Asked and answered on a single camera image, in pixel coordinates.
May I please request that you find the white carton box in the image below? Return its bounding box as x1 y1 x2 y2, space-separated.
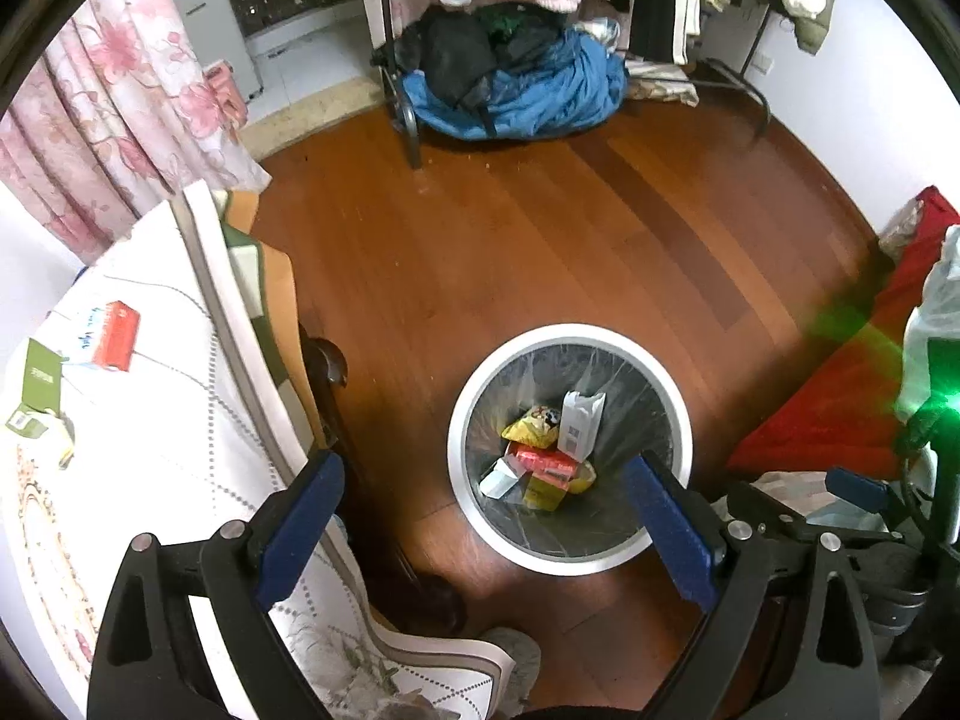
556 392 605 463

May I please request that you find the red soda can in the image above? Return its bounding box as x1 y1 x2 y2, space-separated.
508 442 581 483

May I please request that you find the yellow snack bag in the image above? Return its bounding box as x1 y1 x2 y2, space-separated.
501 405 562 449

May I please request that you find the green paper card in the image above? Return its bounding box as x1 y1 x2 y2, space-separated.
5 338 64 439

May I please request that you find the white round trash bin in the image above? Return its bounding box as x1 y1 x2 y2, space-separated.
448 323 693 577

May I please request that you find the checked grey cushion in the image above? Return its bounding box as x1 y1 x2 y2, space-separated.
752 472 874 530

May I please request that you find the red blanket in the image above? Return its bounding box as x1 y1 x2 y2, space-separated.
726 187 958 481

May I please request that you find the white patterned tablecloth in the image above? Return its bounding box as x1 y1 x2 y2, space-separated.
5 182 514 718

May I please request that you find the grey slipper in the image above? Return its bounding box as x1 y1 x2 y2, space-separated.
482 628 542 718

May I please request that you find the black clothes pile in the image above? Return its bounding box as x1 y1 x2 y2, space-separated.
402 2 568 110

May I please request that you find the pink floral curtain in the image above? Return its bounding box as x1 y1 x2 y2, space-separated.
2 0 270 263

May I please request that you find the white air purifier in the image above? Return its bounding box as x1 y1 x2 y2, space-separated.
174 0 263 101

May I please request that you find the black clothes rack frame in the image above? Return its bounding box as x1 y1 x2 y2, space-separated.
371 0 773 171

